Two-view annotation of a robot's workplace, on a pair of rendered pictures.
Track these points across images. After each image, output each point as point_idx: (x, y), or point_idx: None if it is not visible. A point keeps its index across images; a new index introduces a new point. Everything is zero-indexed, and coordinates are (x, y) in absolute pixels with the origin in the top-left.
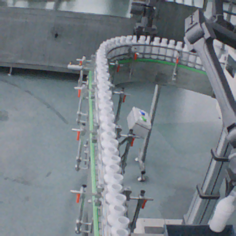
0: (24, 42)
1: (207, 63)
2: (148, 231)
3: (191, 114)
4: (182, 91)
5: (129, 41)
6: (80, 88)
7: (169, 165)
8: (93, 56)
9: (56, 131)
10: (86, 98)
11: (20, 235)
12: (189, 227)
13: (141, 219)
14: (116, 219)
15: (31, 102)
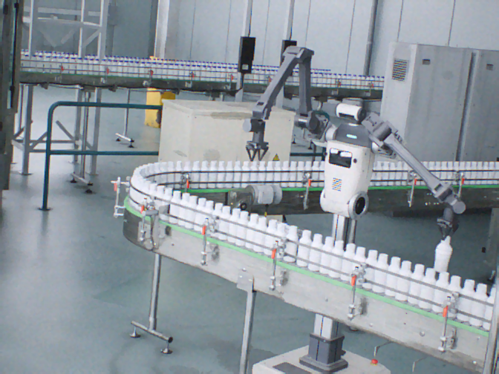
0: None
1: (402, 151)
2: (281, 369)
3: (113, 272)
4: (66, 251)
5: (141, 174)
6: (205, 225)
7: (172, 329)
8: (154, 196)
9: (5, 342)
10: (172, 243)
11: None
12: None
13: (260, 363)
14: (409, 271)
15: None
